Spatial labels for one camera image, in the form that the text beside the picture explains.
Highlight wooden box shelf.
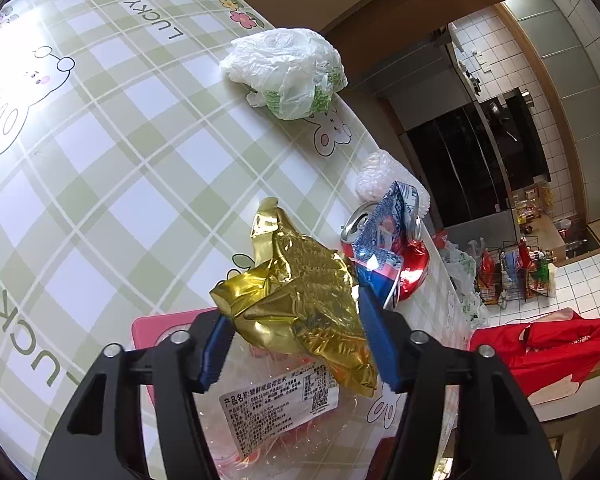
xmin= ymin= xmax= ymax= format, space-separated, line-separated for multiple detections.
xmin=522 ymin=205 xmax=573 ymax=261

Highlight grey upper kitchen cabinets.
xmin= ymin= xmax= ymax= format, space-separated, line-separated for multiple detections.
xmin=500 ymin=0 xmax=600 ymax=221

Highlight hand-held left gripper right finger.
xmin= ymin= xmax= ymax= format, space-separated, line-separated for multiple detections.
xmin=355 ymin=265 xmax=563 ymax=480

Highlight black oven stove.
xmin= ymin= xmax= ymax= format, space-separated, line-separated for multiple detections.
xmin=405 ymin=102 xmax=523 ymax=229

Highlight crushed red can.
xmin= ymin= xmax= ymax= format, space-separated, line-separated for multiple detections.
xmin=340 ymin=200 xmax=431 ymax=311

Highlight wire rack with groceries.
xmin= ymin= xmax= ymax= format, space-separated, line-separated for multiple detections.
xmin=475 ymin=240 xmax=556 ymax=307

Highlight bubble wrap sheet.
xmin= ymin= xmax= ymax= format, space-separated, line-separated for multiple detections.
xmin=355 ymin=150 xmax=431 ymax=211

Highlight blue white wrapper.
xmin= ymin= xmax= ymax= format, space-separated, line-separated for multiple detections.
xmin=352 ymin=182 xmax=421 ymax=306

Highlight black range hood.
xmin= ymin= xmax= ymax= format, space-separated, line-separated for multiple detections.
xmin=480 ymin=87 xmax=553 ymax=181

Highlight grey lower kitchen cabinets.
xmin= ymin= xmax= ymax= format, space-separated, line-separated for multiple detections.
xmin=370 ymin=25 xmax=478 ymax=136

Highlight condiment bottles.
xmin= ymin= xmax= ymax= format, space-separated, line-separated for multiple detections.
xmin=512 ymin=185 xmax=556 ymax=223

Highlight red apron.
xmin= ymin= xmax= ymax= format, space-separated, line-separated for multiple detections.
xmin=467 ymin=310 xmax=600 ymax=406

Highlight grey kitchen cabinets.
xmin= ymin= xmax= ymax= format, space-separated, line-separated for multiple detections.
xmin=500 ymin=0 xmax=600 ymax=221
xmin=370 ymin=25 xmax=478 ymax=136

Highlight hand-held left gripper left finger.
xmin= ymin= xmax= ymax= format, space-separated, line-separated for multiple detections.
xmin=36 ymin=310 xmax=233 ymax=480

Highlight white plastic bag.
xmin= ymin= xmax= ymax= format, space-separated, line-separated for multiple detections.
xmin=219 ymin=27 xmax=349 ymax=121

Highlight plastic shopping bags on floor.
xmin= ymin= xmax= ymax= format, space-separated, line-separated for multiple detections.
xmin=442 ymin=237 xmax=491 ymax=326

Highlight plaid bunny tablecloth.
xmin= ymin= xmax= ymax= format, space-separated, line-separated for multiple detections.
xmin=0 ymin=0 xmax=491 ymax=480

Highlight pink tray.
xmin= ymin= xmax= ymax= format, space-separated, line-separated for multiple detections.
xmin=131 ymin=309 xmax=221 ymax=356

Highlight clear tray with white label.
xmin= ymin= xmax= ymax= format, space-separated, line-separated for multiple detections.
xmin=195 ymin=340 xmax=411 ymax=480

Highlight gold foil wrapper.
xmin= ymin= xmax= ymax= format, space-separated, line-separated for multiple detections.
xmin=209 ymin=197 xmax=379 ymax=398

